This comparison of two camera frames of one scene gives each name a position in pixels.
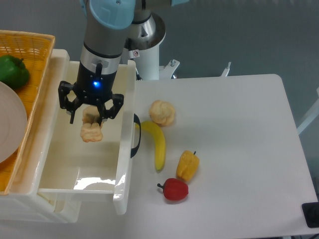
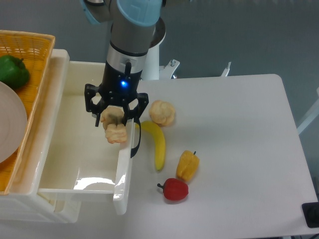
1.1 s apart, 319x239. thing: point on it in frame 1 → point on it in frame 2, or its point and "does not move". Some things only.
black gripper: x=90 y=87 → x=117 y=87
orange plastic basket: x=35 y=49 does not move
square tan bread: x=91 y=129 → x=113 y=124
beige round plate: x=13 y=123 does not move
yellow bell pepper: x=188 y=166 does not move
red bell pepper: x=175 y=189 does not move
